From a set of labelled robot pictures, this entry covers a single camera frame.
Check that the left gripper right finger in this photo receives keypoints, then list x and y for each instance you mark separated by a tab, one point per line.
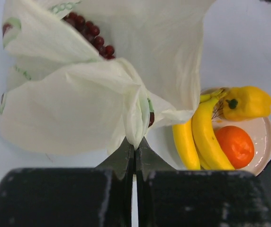
168	197

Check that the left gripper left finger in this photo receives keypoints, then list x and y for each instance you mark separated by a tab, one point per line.
70	197

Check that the yellow fake banana bunch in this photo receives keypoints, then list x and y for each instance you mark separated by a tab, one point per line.
195	140

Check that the orange fake fruit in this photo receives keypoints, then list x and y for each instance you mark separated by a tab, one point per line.
236	144

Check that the pale green plastic bag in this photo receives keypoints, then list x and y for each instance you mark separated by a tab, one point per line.
62	97

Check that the pink ceramic plate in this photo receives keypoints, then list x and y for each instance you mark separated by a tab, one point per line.
259	129

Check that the yellow fake bell pepper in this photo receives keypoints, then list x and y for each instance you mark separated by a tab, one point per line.
246	103

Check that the fake dark grapes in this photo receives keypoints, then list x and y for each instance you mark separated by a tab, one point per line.
91	33

